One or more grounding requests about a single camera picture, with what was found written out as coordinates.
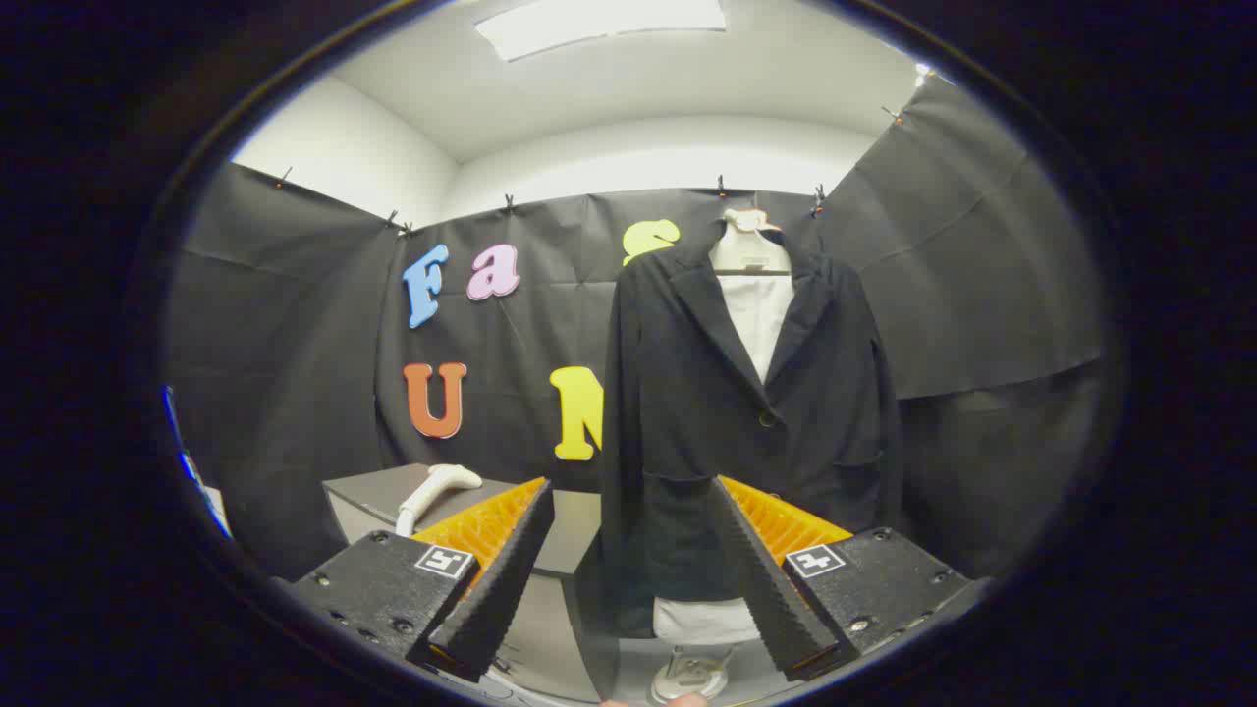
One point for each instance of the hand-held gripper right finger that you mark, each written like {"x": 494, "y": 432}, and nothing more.
{"x": 756, "y": 579}

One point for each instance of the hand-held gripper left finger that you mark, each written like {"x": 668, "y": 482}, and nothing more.
{"x": 501, "y": 579}

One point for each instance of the black jacket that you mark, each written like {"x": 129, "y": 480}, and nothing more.
{"x": 687, "y": 412}

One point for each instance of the grey table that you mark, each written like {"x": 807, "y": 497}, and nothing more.
{"x": 574, "y": 535}

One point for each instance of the mannequin stand base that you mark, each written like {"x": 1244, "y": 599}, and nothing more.
{"x": 687, "y": 673}

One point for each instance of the black backdrop cloth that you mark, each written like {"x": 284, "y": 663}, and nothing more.
{"x": 295, "y": 344}

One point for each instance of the blue and white object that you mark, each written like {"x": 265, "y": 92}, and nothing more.
{"x": 191, "y": 471}

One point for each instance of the ceiling light panel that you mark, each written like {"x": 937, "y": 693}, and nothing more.
{"x": 599, "y": 25}

